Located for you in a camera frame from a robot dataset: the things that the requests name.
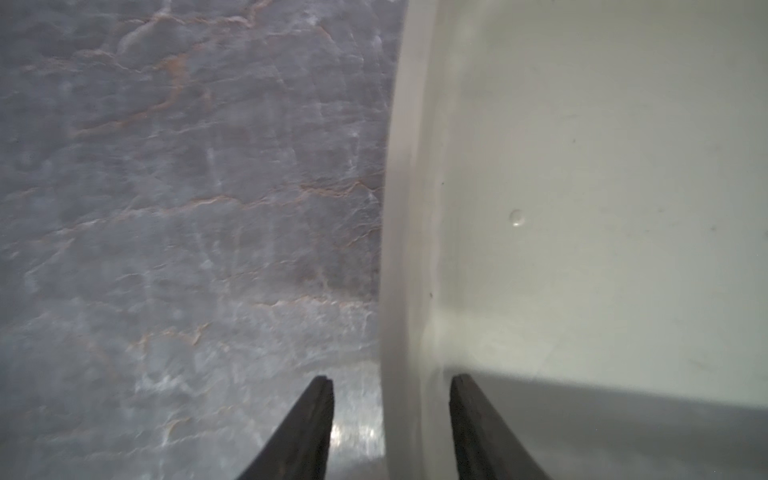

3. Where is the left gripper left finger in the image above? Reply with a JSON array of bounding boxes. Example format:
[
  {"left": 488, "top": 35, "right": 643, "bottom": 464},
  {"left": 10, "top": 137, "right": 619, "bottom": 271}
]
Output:
[{"left": 238, "top": 375, "right": 335, "bottom": 480}]

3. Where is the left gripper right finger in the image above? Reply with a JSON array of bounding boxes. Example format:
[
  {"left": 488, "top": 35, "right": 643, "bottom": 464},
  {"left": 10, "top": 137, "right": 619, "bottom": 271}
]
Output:
[{"left": 449, "top": 374, "right": 549, "bottom": 480}]

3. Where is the grey-green plastic storage box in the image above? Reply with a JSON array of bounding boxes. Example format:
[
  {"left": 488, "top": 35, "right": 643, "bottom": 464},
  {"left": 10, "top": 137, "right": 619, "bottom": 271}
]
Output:
[{"left": 379, "top": 1, "right": 767, "bottom": 479}]

